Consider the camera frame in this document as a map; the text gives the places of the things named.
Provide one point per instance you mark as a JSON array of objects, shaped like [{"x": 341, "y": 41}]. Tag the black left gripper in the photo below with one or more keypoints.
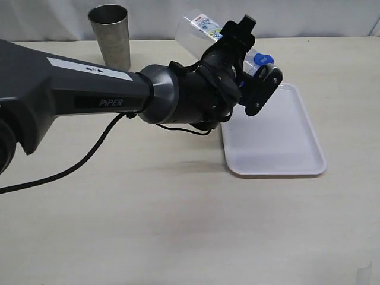
[{"x": 221, "y": 65}]

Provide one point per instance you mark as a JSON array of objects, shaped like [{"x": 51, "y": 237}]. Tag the blue snap-lock lid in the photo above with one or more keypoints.
[{"x": 258, "y": 66}]

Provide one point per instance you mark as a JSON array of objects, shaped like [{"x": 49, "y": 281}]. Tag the clear tall plastic container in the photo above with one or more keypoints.
[{"x": 196, "y": 32}]

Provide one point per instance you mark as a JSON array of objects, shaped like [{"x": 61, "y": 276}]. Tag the stainless steel cup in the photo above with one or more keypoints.
[{"x": 110, "y": 25}]

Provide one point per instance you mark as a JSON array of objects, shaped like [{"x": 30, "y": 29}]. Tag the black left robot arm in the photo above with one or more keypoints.
[{"x": 37, "y": 87}]

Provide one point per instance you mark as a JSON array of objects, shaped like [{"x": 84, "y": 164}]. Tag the white rectangular plastic tray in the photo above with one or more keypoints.
[{"x": 279, "y": 142}]

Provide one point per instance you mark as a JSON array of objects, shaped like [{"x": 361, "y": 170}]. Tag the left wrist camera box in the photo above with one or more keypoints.
[{"x": 258, "y": 88}]

